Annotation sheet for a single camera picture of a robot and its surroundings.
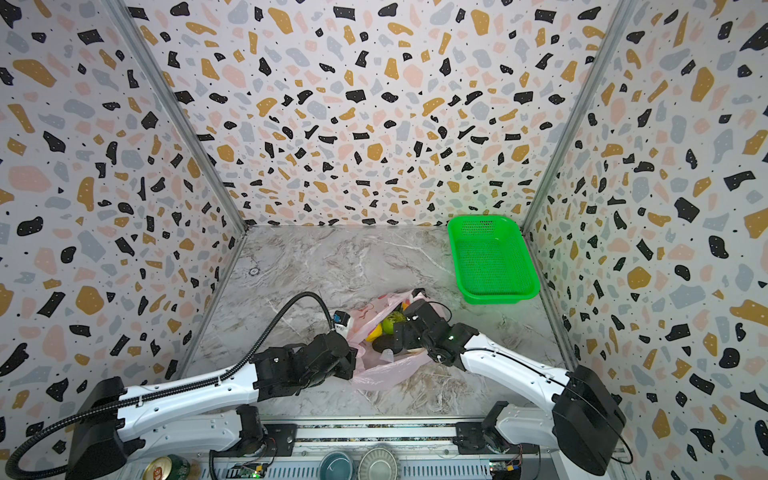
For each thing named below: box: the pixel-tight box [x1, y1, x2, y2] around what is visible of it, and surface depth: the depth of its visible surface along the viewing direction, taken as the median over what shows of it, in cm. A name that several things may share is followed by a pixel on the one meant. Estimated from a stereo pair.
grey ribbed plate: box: [358, 448, 398, 480], surface depth 72 cm
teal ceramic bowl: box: [319, 451, 353, 480], surface depth 71 cm
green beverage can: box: [142, 454, 191, 480], surface depth 63 cm
